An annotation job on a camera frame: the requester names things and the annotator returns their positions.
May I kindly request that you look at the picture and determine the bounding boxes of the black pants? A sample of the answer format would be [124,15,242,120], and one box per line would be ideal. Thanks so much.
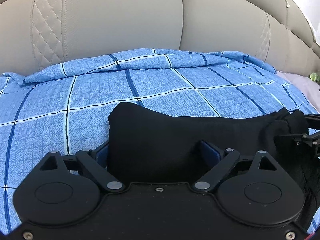
[107,101,320,233]

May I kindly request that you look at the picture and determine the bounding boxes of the blue plaid bed sheet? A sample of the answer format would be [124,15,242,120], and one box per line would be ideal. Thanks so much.
[1,48,317,234]

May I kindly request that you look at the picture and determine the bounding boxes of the beige padded headboard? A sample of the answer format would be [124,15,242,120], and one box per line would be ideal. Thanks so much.
[1,0,319,76]

